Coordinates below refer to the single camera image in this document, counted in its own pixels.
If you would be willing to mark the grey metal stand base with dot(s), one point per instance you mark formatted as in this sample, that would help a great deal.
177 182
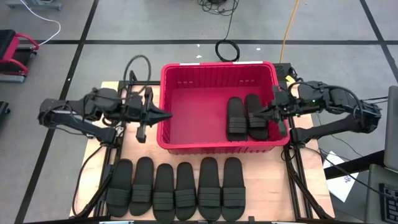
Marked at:
34 3

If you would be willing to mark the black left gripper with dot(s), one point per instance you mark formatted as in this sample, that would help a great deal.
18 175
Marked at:
146 112

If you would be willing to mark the grey desk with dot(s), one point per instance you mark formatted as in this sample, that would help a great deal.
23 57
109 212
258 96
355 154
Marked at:
373 202

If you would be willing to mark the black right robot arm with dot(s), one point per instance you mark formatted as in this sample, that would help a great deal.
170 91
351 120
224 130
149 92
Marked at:
342 126

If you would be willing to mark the yellow tag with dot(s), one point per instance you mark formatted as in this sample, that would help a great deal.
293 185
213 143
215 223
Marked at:
289 78

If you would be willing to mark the black diagonal frame brace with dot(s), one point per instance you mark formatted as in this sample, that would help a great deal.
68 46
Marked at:
323 211
93 199

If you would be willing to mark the grey desk monitor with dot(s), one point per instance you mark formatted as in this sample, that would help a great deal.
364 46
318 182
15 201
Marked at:
392 130

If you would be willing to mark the black chair base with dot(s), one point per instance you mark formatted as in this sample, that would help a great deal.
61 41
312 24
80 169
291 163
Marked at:
3 109

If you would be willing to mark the black keyboard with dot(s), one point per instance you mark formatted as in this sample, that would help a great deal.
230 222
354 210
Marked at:
390 205

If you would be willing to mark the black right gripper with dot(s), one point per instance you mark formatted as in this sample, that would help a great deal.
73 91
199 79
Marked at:
283 105

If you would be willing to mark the red plastic bin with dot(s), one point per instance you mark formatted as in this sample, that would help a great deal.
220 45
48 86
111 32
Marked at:
199 112

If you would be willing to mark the white paper sheet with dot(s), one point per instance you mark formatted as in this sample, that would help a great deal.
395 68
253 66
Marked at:
342 186

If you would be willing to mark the silver metal bracket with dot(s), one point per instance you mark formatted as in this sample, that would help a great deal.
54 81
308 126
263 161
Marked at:
118 128

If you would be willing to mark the black aluminium frame rail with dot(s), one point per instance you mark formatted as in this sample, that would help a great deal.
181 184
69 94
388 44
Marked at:
306 210
122 149
149 82

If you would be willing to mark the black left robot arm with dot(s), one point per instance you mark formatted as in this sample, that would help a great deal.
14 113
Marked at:
104 99

